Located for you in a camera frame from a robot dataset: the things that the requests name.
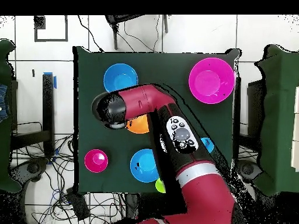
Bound small pink-red bowl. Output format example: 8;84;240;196
84;148;109;174

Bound blue tape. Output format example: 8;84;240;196
43;71;57;89

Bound blue cup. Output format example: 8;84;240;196
200;136;215;154

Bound blue bowl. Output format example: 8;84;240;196
130;148;160;183
103;62;139;93

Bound dark green tablecloth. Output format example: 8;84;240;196
72;45;241;195

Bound orange bowl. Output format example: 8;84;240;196
125;113;150;135

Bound large pink bowl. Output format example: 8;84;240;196
188;57;235;104

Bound black swivel chair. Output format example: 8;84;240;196
235;159;263;185
10;158;50;185

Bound white box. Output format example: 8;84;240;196
290;85;299;173

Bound green cup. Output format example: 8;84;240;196
155;177;167;194

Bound black cable with plug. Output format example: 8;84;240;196
77;15;105;53

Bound green side table cloth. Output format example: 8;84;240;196
0;38;23;194
253;43;299;197

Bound blue denim fabric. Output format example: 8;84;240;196
0;83;11;123

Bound black power strip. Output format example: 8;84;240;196
65;187;91;221

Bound black table frame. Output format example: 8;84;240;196
11;73;55;158

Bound tangled cables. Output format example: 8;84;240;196
11;134;127;224

